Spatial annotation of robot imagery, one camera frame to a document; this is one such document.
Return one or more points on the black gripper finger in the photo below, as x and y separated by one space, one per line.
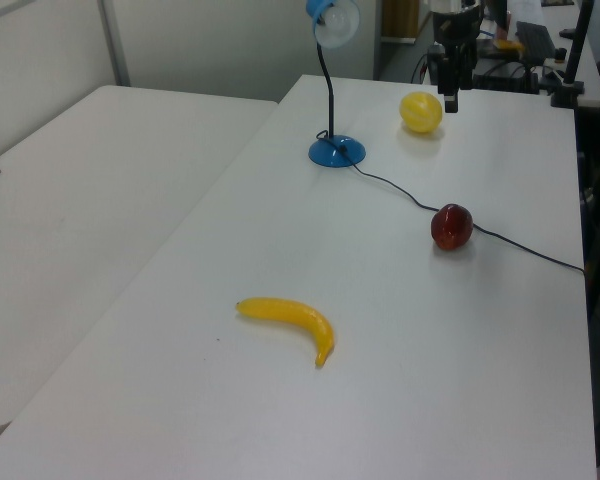
452 95
469 65

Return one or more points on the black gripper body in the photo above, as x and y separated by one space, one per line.
455 30

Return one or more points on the blue desk lamp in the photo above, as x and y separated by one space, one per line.
330 152

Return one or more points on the yellow striped melon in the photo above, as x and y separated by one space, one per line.
420 112

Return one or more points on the black control box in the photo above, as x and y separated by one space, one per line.
505 77

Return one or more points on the wooden cabinet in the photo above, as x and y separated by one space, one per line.
400 17

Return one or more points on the dark keyboard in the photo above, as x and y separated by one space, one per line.
535 37

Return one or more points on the dark red apple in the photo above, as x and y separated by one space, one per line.
451 227

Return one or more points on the yellow banana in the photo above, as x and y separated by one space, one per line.
300 312

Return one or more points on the white side table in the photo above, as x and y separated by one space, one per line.
80 225

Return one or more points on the black camera stand pole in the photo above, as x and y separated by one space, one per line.
577 45

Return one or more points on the grey partition post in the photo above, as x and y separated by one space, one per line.
114 40

